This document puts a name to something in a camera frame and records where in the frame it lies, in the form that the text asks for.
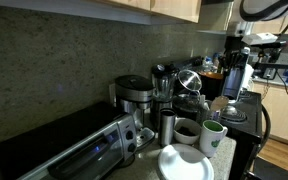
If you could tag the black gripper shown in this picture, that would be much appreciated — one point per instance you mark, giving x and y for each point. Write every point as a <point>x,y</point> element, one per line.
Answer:
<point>234,45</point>

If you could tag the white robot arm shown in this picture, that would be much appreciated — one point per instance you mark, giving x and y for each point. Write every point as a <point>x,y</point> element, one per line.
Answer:
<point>267,10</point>

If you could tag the wooden slotted spatula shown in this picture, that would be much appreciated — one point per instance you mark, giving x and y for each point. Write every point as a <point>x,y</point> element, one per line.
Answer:
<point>219,102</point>

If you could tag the dark bowl contents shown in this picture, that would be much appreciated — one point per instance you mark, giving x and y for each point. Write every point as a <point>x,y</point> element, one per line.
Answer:
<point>185,131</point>

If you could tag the white bowl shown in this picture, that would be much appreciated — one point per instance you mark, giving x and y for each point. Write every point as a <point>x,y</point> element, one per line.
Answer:
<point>187,140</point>

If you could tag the clear plastic bottle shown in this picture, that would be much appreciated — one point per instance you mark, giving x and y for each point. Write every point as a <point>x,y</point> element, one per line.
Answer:
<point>208,64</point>

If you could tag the black pot orange rim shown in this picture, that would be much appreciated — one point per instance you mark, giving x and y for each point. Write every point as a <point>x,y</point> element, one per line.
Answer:
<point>212,86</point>

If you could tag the coil stove burner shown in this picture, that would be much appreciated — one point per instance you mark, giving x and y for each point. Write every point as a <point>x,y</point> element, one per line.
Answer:
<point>234,115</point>

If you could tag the perforated steel utensil holder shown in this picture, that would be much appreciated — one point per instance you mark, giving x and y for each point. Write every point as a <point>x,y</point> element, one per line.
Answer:
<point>214,116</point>

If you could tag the black electric stove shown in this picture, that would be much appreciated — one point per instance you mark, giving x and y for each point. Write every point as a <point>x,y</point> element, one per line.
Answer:
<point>249,120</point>

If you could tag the glass carafe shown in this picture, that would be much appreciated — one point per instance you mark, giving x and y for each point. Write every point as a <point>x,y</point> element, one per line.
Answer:
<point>185,105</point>

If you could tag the black glass blender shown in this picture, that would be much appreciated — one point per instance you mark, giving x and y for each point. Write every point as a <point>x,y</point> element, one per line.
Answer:
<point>162,86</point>

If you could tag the wooden lower cabinets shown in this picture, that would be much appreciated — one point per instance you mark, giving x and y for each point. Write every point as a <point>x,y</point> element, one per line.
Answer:
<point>284,113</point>

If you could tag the wooden upper cabinet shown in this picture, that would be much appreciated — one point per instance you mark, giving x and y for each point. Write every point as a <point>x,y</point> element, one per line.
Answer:
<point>170,8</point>

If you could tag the white mug green inside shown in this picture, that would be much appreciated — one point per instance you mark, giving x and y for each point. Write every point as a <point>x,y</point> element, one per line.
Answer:
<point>212,141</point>

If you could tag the steel travel mug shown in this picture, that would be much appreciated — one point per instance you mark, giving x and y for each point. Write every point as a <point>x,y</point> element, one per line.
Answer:
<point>167,128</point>

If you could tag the steel coffee maker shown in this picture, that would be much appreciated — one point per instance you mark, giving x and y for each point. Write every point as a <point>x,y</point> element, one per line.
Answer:
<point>134,93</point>

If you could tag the white plate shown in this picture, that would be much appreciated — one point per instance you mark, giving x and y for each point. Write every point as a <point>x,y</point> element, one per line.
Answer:
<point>184,163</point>

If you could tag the silver black toaster oven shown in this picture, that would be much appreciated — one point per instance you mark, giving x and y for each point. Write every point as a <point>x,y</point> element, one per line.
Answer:
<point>67,146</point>

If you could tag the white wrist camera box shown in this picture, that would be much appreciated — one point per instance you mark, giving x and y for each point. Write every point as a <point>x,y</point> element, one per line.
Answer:
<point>259,38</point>

